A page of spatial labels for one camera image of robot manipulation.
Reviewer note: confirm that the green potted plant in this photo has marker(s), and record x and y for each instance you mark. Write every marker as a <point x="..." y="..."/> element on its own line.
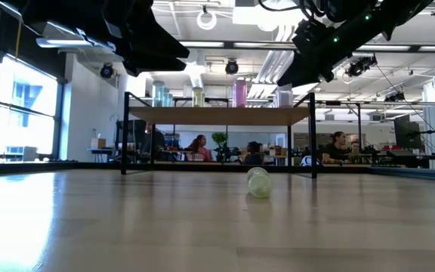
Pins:
<point x="219" y="139"/>

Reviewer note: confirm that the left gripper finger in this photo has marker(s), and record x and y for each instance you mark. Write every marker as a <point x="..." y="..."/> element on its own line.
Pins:
<point x="145" y="65"/>
<point x="149" y="38"/>

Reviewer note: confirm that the white ceiling duct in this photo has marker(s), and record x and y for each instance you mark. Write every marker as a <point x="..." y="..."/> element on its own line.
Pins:
<point x="268" y="66"/>

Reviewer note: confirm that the clear jar with pink pills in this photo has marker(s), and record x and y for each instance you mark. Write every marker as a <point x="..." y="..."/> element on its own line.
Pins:
<point x="286" y="100"/>

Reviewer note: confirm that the white black round object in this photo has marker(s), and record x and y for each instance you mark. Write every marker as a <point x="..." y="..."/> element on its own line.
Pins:
<point x="304" y="161"/>

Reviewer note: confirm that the black ceiling spotlight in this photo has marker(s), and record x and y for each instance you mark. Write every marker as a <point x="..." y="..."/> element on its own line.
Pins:
<point x="107" y="70"/>
<point x="232" y="67"/>

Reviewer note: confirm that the pink pill bottle white cap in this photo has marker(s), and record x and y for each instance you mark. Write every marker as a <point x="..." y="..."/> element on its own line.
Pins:
<point x="239" y="94"/>

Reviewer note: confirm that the wooden shelf black metal legs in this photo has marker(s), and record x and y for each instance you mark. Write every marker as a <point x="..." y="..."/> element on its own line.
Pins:
<point x="221" y="115"/>

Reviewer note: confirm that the yellow pill bottle white cap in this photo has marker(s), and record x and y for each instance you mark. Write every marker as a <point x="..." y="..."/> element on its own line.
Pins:
<point x="260" y="185"/>
<point x="198" y="98"/>

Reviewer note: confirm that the black computer monitor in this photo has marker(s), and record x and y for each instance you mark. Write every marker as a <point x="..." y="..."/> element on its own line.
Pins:
<point x="134" y="132"/>
<point x="406" y="135"/>

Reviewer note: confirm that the cardboard box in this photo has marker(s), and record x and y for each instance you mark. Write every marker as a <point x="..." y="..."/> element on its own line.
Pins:
<point x="98" y="143"/>

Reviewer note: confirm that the person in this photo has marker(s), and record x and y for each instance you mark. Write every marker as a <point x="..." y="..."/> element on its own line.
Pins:
<point x="155" y="141"/>
<point x="254" y="155"/>
<point x="355" y="145"/>
<point x="202" y="149"/>
<point x="336" y="149"/>

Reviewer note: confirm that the large window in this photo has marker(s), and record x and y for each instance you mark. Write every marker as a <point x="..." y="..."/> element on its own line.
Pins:
<point x="25" y="113"/>

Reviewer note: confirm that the black aluminium rig frame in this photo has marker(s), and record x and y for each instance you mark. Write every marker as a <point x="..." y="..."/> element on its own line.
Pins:
<point x="70" y="166"/>

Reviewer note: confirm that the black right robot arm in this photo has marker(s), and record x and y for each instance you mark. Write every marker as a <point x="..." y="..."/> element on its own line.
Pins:
<point x="376" y="19"/>

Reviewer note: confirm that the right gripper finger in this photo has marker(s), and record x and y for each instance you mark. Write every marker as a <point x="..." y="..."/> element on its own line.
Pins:
<point x="312" y="82"/>
<point x="297" y="70"/>

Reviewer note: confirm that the green pill bottle white cap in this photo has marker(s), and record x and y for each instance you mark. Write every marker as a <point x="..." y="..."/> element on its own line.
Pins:
<point x="168" y="99"/>
<point x="158" y="96"/>

